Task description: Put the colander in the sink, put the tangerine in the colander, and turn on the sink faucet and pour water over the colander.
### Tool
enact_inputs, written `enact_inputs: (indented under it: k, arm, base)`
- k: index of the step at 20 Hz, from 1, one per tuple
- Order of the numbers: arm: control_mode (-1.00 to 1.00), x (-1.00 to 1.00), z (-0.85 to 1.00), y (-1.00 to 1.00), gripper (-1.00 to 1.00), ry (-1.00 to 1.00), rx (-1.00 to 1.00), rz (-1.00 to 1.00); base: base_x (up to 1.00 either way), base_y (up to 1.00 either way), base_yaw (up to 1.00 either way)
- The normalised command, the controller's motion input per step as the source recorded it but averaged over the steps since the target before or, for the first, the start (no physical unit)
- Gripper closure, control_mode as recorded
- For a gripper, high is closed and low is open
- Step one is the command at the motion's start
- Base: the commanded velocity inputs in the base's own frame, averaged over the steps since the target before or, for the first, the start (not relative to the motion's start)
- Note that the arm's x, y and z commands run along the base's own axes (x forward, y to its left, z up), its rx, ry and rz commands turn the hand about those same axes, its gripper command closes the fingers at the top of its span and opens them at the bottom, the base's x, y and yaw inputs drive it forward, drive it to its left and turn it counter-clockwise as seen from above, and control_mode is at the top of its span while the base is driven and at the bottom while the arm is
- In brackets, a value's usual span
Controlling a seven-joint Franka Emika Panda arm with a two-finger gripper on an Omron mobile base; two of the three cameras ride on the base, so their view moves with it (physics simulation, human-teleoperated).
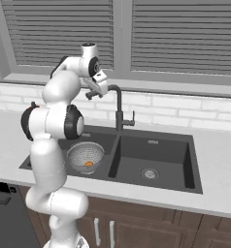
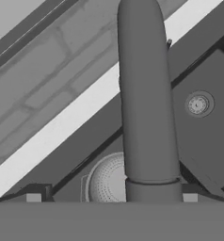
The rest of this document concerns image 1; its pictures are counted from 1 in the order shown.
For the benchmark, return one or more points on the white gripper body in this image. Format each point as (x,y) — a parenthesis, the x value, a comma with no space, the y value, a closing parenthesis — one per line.
(99,87)

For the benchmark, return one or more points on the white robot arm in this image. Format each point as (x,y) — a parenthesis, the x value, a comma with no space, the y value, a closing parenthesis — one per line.
(52,161)

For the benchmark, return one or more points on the dark grey sink faucet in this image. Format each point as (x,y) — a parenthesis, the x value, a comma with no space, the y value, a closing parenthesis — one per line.
(119,109)

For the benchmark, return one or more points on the white metal colander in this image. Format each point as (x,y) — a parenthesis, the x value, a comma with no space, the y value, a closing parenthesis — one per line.
(80,155)

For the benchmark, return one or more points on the orange tangerine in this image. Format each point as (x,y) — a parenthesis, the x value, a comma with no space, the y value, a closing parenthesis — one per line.
(88,164)

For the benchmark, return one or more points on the dark grey double sink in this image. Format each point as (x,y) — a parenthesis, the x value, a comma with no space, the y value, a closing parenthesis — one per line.
(153,155)

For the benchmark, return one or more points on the round metal sink drain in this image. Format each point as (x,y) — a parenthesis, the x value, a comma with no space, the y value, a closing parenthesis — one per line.
(150,173)

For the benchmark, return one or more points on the grey window blind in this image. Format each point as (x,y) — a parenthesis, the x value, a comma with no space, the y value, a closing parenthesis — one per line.
(185,35)
(56,29)

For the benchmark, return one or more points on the brown cupboard door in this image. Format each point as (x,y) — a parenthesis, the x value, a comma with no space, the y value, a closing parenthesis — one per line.
(219,235)
(146,234)
(88,229)

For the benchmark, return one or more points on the black dishwasher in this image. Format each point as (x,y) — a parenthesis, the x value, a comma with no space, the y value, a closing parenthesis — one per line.
(10,226)

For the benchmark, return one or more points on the grey window frame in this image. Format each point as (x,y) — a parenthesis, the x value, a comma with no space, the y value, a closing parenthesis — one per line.
(122,38)

